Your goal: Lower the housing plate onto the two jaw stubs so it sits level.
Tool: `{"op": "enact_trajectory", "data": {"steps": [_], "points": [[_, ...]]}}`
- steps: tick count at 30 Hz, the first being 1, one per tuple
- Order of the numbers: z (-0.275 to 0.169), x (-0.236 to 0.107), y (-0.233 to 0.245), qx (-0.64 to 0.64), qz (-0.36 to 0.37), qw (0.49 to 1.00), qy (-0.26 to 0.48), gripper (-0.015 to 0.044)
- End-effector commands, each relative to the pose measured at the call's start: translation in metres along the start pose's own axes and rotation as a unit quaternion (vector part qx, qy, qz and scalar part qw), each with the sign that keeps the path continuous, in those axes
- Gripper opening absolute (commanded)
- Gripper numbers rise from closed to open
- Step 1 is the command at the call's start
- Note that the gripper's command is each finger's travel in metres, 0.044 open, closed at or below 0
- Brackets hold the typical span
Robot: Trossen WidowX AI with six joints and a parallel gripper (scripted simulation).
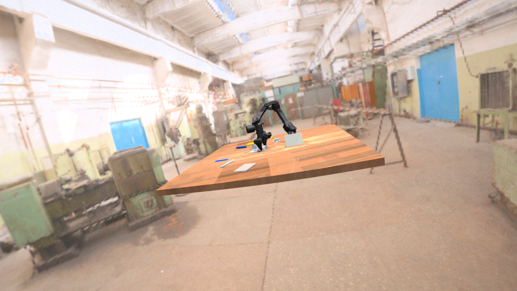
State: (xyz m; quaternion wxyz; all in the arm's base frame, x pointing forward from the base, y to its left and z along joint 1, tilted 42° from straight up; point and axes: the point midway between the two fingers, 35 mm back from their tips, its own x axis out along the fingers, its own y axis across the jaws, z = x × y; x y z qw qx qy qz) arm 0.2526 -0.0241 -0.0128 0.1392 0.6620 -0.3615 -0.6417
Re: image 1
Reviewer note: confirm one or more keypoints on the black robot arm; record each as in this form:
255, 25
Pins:
257, 125

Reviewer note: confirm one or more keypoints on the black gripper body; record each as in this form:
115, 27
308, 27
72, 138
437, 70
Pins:
259, 138

